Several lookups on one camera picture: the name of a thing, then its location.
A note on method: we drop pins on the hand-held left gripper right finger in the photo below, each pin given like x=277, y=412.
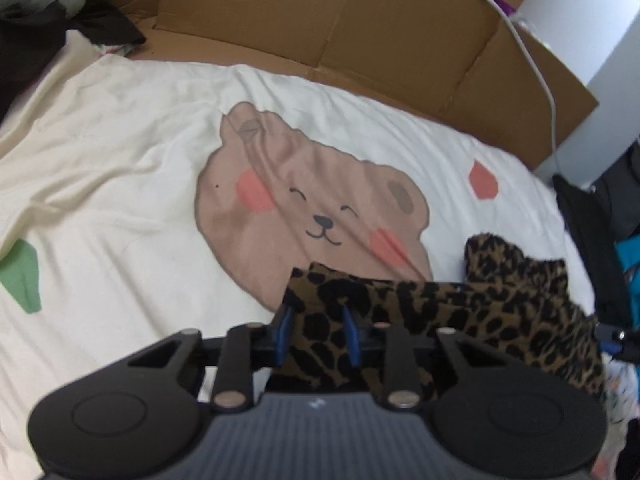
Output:
x=353, y=340

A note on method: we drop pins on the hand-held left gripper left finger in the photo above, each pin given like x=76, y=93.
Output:
x=282, y=337

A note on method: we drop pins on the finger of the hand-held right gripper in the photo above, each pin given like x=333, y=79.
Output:
x=612, y=340

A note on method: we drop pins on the leopard print shorts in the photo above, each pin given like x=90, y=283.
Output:
x=500, y=310

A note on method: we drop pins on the white floral print cloth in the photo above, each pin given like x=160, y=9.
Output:
x=620, y=400

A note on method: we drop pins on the blue patterned cloth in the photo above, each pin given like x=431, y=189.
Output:
x=630, y=270

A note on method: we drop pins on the black folded garment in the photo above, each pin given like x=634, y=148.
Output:
x=585, y=230

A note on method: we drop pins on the bear print blanket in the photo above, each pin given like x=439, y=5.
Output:
x=125, y=170

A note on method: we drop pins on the brown cardboard sheet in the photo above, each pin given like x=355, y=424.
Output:
x=300, y=10

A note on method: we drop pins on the pink purple packet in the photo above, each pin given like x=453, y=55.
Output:
x=500, y=4

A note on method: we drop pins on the black crumpled cloth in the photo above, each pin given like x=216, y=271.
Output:
x=30, y=45

